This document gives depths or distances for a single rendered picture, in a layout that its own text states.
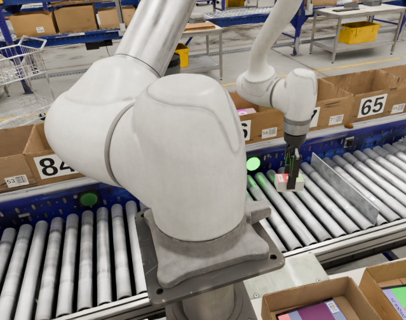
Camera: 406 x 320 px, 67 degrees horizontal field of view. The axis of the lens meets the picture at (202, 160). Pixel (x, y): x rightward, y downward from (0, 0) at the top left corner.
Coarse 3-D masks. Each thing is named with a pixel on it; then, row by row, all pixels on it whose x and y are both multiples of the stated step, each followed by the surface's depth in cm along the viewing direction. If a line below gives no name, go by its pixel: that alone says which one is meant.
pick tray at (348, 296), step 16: (288, 288) 91; (304, 288) 92; (320, 288) 94; (336, 288) 96; (352, 288) 93; (272, 304) 93; (288, 304) 95; (304, 304) 96; (352, 304) 94; (368, 304) 86
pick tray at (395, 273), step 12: (384, 264) 96; (396, 264) 97; (372, 276) 99; (384, 276) 100; (396, 276) 101; (360, 288) 100; (372, 288) 93; (372, 300) 94; (384, 300) 88; (384, 312) 89; (396, 312) 84
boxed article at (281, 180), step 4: (276, 176) 120; (280, 176) 120; (284, 176) 120; (300, 176) 120; (276, 180) 119; (280, 180) 118; (284, 180) 118; (296, 180) 118; (300, 180) 117; (276, 184) 119; (280, 184) 118; (284, 184) 118; (296, 184) 117; (300, 184) 117; (276, 188) 120; (280, 188) 119; (284, 188) 119; (296, 188) 118; (300, 188) 118
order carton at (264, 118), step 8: (232, 96) 171; (240, 104) 175; (248, 104) 176; (256, 112) 146; (264, 112) 147; (272, 112) 149; (280, 112) 150; (240, 120) 146; (256, 120) 148; (264, 120) 150; (272, 120) 151; (280, 120) 153; (256, 128) 151; (264, 128) 152; (280, 128) 155; (256, 136) 153; (280, 136) 158
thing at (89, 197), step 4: (88, 192) 135; (84, 196) 134; (88, 196) 135; (92, 196) 136; (96, 196) 137; (80, 200) 135; (84, 200) 135; (88, 200) 136; (92, 200) 136; (96, 200) 137; (84, 204) 137; (88, 204) 137; (92, 204) 138
